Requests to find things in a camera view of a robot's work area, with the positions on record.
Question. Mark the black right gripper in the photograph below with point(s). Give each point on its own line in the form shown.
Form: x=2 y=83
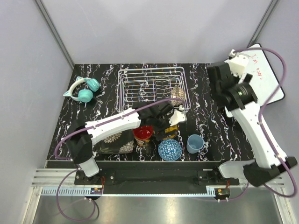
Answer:
x=235 y=79

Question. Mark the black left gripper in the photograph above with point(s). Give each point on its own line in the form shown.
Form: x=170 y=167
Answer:
x=160 y=133

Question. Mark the yellow patterned plate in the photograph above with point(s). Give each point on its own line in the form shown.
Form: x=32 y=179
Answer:
x=168 y=133

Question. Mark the red interior mug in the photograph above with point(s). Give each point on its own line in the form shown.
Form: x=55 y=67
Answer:
x=143 y=134

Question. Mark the blue triangle patterned bowl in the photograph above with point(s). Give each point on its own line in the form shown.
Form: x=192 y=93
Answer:
x=169 y=150

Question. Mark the black floral square plate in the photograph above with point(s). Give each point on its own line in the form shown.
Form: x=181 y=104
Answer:
x=119 y=143

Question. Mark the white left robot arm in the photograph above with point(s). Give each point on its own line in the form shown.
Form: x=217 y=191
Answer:
x=80 y=141

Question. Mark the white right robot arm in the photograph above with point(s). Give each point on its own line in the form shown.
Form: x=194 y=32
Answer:
x=240 y=99

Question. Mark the brown patterned bowl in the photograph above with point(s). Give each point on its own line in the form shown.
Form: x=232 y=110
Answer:
x=178 y=93

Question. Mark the white dry-erase board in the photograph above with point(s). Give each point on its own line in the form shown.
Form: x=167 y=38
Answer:
x=264 y=80

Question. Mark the light blue cup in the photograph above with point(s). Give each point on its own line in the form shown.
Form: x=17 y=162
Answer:
x=194 y=143

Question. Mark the teal cat-ear headphones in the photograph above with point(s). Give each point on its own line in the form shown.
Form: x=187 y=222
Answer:
x=84 y=95

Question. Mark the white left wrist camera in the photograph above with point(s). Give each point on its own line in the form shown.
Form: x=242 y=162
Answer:
x=178 y=116

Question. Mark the white wire dish rack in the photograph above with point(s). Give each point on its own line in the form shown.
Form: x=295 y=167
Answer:
x=150 y=85

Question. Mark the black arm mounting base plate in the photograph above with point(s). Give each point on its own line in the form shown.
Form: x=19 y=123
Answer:
x=156 y=177

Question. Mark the aluminium front rail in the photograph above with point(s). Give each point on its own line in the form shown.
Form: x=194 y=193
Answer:
x=61 y=181

